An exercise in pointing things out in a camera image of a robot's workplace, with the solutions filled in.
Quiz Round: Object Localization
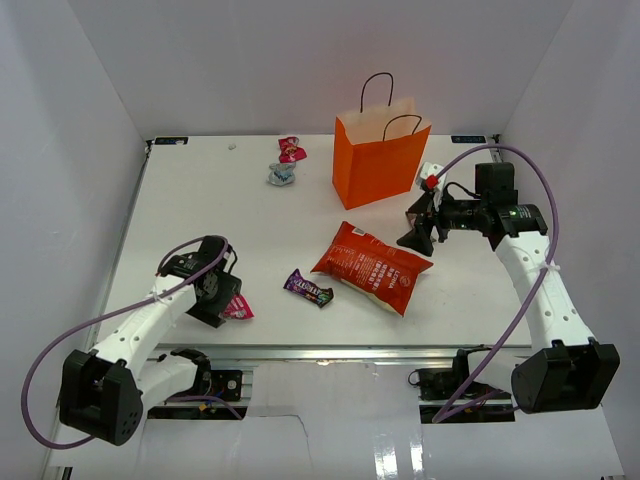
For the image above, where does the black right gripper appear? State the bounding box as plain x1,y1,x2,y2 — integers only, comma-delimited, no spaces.
397,185,487,257

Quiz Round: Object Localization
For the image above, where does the large red chips bag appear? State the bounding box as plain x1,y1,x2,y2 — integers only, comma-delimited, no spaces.
311,221,433,316

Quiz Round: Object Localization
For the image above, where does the purple M&M's packet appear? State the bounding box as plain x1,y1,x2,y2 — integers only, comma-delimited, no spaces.
283,269,334,308

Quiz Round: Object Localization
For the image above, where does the silver blue candy wrapper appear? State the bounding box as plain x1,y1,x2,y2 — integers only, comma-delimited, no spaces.
267,163,296,187

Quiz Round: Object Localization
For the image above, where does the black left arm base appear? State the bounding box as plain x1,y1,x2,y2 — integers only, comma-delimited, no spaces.
163,369,243,404

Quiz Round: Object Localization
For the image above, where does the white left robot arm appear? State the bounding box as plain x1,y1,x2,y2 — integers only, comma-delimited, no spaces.
59,235,242,446

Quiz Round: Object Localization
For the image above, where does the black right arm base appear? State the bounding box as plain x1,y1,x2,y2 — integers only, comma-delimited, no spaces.
407,345,511,401

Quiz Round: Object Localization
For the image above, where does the pink candy packet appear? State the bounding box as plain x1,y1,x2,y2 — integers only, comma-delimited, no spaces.
222,294,254,320

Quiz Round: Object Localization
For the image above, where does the orange paper bag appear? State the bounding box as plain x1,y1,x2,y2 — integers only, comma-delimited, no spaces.
332,72,432,210

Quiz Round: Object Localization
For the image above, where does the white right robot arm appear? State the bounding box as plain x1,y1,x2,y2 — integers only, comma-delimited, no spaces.
397,163,620,414

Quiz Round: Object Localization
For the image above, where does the red candy wrapper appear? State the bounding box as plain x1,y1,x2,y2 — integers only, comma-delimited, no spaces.
278,136,307,163

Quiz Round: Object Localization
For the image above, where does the aluminium front table rail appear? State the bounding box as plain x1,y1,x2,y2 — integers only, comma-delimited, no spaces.
59,344,566,416

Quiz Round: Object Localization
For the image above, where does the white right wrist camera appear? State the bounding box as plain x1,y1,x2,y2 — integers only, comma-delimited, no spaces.
415,162,446,191

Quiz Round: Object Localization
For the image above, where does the white front cover board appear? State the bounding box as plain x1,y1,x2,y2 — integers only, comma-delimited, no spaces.
50,363,623,479

